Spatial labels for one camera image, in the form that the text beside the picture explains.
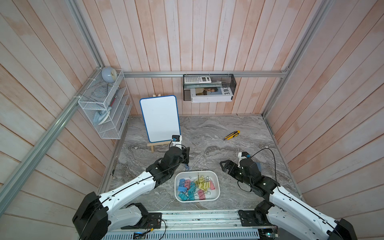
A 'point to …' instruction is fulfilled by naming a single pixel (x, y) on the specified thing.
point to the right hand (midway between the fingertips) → (223, 164)
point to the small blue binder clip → (182, 189)
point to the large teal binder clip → (191, 197)
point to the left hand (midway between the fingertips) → (186, 150)
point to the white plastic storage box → (197, 186)
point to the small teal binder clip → (192, 188)
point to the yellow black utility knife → (232, 135)
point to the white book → (215, 94)
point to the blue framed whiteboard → (161, 117)
